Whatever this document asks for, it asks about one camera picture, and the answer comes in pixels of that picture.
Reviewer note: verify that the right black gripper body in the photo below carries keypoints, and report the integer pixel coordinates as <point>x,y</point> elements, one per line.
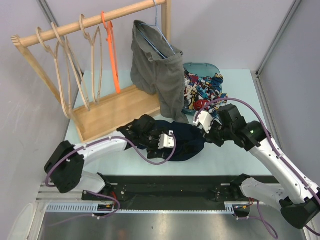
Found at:
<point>218,133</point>

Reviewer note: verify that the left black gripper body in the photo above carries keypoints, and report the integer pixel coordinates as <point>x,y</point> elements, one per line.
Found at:
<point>151,141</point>

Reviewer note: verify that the navy blue shorts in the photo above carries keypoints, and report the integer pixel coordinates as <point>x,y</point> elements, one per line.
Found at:
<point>189,139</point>

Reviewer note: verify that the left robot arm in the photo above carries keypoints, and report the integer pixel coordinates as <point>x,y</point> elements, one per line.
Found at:
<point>65,168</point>

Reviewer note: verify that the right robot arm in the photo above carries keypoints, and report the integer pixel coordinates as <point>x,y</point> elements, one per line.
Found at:
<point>298,198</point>

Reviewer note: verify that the grey shorts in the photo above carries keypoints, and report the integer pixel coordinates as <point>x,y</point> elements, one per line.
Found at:
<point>164,77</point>

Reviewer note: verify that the orange plastic hanger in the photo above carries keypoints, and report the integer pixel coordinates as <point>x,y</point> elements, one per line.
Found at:
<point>110,39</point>

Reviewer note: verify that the wooden hanger middle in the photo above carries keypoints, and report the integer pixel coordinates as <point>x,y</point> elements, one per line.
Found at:
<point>75,67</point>

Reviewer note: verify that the wooden hanger far left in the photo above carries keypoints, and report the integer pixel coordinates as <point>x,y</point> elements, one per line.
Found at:
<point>66,105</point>

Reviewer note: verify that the wooden clothes rack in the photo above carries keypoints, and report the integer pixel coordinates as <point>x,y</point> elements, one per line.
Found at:
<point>112,111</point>

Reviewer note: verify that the teal plastic basket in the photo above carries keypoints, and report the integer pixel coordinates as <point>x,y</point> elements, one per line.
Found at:
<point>201,69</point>

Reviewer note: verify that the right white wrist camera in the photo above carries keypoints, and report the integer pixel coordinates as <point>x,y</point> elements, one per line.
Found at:
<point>203,120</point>

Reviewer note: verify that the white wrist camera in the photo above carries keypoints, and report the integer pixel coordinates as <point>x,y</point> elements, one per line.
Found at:
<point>203,120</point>
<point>166,140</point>

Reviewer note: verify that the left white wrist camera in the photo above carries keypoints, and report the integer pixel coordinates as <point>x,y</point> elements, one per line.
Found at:
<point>166,140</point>

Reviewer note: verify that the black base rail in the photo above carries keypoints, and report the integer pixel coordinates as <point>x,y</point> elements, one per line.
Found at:
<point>172,193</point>

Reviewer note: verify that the blue wire hanger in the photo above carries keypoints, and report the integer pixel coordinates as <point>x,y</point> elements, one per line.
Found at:
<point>155,37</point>

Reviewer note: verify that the aluminium frame extrusion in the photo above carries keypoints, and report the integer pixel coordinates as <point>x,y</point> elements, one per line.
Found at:
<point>52,194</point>

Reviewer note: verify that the white slotted cable duct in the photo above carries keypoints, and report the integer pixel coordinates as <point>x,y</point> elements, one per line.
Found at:
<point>95,208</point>

